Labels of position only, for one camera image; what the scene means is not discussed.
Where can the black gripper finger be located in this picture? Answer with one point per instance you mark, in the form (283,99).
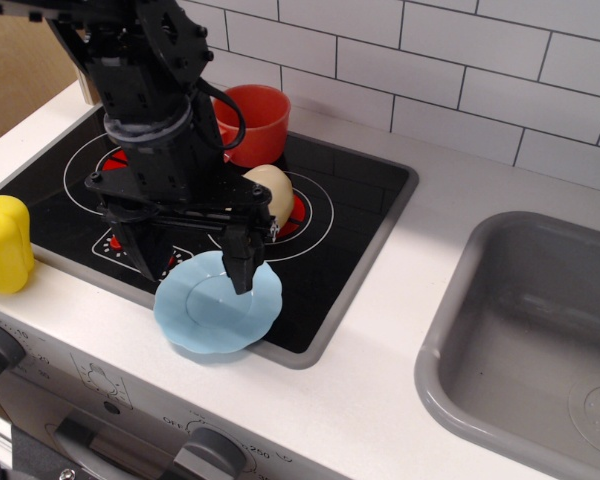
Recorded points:
(242,249)
(148,247)

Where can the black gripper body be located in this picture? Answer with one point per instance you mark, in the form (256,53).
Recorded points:
(176,176)

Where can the red plastic cup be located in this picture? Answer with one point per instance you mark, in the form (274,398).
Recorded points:
(265,111)

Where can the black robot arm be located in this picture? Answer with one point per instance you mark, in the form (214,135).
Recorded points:
(145,60)

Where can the light blue plastic plate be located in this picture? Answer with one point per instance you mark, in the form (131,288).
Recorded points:
(198,309)

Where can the beige toy potato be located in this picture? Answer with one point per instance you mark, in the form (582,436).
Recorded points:
(281,189)

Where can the black toy stovetop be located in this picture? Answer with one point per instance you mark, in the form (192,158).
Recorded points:
(346,205)

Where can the yellow toy bell pepper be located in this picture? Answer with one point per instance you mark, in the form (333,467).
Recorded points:
(16,254)

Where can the grey centre oven knob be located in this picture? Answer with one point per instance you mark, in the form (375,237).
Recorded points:
(210,454)

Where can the grey toy sink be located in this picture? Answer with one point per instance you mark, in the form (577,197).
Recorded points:
(511,361)

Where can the grey oven door handle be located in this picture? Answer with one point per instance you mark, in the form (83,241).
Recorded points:
(106,453)

